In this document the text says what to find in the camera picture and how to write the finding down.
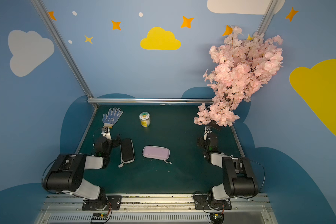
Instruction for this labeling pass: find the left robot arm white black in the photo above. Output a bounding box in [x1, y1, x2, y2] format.
[42, 136, 122, 201]

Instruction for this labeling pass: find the white blue dotted work glove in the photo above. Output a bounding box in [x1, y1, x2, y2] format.
[102, 107, 124, 128]

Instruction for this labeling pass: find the pink artificial cherry blossom branch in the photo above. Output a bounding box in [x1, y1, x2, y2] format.
[194, 26, 283, 127]

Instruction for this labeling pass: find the small circuit board left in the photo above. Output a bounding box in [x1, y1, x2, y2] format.
[90, 213, 109, 224]

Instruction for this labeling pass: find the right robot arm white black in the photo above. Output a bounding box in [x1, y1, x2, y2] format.
[197, 131, 259, 201]

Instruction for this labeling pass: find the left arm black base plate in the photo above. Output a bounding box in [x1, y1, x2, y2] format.
[82, 195, 122, 211]

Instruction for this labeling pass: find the yellow jar with green lid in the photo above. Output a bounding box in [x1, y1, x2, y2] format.
[139, 112, 151, 127]

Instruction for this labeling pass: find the aluminium mounting rail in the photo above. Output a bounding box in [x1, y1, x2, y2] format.
[35, 193, 277, 224]

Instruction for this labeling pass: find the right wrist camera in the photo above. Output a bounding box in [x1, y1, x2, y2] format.
[203, 125, 212, 141]

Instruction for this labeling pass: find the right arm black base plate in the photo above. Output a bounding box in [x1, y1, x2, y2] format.
[192, 194, 232, 211]

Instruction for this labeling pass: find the black grey zippered umbrella case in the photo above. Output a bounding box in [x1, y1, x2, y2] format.
[118, 138, 135, 168]

